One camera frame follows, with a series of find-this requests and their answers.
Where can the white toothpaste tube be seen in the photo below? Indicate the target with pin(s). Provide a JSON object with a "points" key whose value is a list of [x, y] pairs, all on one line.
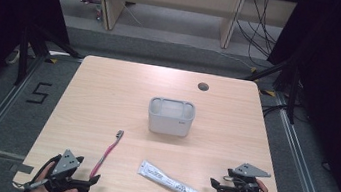
{"points": [[163, 179]]}

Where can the yellow floor tape piece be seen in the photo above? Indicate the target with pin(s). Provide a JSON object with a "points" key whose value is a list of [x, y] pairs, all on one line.
{"points": [[253, 69], [270, 93], [53, 60]]}

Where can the dark tape patch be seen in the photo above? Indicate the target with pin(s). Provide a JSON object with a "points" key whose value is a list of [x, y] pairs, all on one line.
{"points": [[23, 168]]}

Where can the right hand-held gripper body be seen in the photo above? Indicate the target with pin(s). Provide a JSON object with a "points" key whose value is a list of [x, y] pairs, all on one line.
{"points": [[244, 187]]}

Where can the grey toothbrush holder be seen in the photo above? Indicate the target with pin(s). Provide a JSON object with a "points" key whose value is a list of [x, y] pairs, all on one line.
{"points": [[169, 124]]}

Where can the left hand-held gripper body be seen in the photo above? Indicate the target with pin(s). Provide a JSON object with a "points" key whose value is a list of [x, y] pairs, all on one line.
{"points": [[68, 162]]}

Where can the small coloured floor clutter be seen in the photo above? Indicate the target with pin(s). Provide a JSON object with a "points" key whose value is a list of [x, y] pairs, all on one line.
{"points": [[98, 11]]}

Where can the black metal stand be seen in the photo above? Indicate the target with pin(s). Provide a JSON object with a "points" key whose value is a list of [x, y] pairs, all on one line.
{"points": [[292, 99], [22, 61]]}

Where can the pink toothbrush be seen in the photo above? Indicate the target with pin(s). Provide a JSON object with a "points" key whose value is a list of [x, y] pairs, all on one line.
{"points": [[106, 154]]}

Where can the person's left hand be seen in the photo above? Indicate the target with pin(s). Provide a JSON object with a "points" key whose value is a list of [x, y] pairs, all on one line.
{"points": [[39, 188]]}

